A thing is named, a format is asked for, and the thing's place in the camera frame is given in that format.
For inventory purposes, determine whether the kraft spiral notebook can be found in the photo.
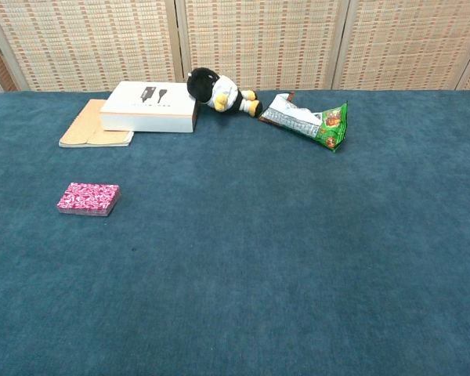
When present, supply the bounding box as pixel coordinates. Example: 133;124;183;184
58;99;135;149

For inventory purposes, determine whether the pink patterned block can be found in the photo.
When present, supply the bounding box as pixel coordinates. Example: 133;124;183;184
56;182;121;218

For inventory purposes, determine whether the green silver snack bag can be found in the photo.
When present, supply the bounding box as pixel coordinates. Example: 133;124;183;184
258;92;349;154

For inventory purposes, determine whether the black white plush toy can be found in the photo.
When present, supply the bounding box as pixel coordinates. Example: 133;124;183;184
186;67;263;118

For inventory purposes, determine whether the white cable product box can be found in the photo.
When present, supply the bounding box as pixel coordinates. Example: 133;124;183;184
99;81;201;134

